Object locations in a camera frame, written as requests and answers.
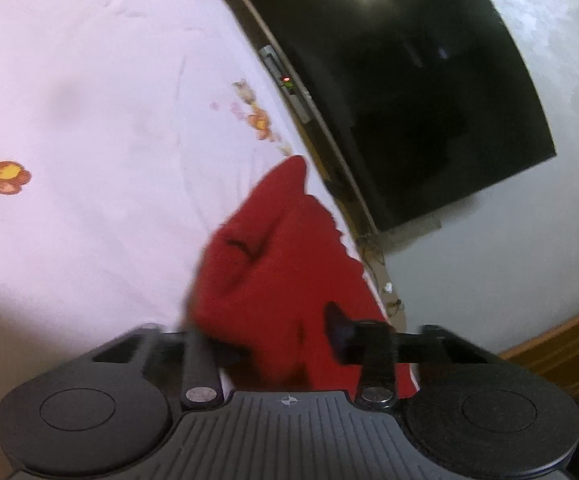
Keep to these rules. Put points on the brown wooden door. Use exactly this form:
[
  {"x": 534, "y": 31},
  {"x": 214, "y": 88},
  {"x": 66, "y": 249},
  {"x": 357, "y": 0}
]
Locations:
[{"x": 569, "y": 345}]

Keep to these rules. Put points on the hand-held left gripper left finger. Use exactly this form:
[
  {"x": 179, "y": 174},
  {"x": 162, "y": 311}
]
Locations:
[{"x": 200, "y": 362}]

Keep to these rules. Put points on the black curved television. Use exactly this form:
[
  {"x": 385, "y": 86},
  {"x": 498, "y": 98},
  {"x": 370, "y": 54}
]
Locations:
[{"x": 394, "y": 85}]

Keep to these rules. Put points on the silver set-top box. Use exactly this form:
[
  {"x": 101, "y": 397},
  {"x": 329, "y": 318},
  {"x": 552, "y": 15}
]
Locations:
[{"x": 289, "y": 87}]

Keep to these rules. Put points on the floral white bed sheet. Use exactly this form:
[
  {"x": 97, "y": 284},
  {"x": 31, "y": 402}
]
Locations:
[{"x": 94, "y": 110}]

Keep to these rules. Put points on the wooden television stand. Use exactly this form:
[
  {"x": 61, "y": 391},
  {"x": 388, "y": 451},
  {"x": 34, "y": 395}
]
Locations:
[{"x": 375, "y": 270}]

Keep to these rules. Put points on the small white object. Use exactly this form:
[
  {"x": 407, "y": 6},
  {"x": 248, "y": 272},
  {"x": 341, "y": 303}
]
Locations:
[{"x": 388, "y": 288}]

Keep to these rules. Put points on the red embellished sweater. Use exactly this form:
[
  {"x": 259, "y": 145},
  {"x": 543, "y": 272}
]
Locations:
[{"x": 279, "y": 270}]

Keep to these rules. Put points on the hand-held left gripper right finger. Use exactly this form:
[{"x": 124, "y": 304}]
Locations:
[{"x": 338, "y": 332}]

